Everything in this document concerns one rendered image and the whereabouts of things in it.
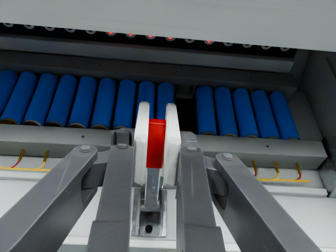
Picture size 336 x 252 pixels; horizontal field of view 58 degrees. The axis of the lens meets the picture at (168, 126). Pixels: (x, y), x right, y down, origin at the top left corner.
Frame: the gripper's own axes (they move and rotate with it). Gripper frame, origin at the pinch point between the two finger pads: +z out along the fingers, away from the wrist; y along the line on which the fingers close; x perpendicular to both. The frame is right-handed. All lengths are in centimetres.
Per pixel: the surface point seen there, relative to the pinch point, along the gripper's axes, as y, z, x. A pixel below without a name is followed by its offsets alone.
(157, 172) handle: 0.3, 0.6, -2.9
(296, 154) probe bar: 12.8, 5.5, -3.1
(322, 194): 15.1, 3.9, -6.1
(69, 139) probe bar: -7.2, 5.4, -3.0
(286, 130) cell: 12.8, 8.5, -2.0
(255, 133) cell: 9.6, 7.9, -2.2
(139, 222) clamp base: -0.8, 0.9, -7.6
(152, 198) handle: 0.1, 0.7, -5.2
